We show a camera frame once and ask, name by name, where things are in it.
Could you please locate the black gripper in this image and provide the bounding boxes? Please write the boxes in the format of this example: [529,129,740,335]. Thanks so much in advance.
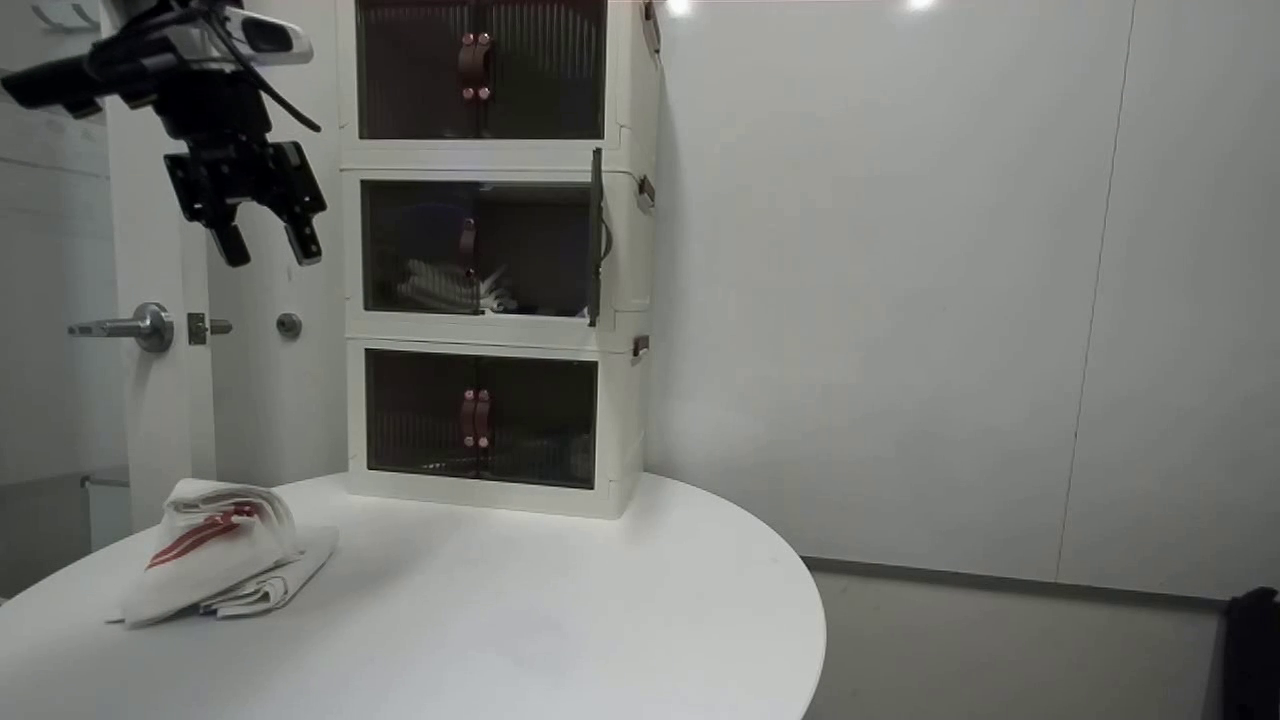
[160,102,332,271]

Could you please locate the ribbed dark cabinet door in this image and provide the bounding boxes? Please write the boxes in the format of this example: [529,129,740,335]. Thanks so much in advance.
[354,146,616,323]
[350,0,612,143]
[359,347,602,491]

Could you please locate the red striped white towel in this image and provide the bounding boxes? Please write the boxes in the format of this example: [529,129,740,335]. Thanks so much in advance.
[106,474,304,631]

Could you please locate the white three-drawer cabinet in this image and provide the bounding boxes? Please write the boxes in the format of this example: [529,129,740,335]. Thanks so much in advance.
[319,0,667,520]

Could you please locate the metal door latch plate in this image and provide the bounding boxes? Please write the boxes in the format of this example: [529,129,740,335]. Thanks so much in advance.
[182,313,234,347]

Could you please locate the white door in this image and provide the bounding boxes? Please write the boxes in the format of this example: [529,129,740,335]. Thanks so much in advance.
[97,102,215,533]

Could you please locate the black object on floor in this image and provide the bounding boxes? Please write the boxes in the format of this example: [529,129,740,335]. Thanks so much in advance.
[1218,584,1280,720]

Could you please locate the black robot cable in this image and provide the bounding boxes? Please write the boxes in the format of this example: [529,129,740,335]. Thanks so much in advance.
[197,4,326,136]

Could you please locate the silver lever door handle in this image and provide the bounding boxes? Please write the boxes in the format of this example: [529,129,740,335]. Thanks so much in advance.
[64,300,177,354]

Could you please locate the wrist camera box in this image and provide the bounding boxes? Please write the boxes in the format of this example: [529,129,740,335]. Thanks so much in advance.
[197,6,315,73]

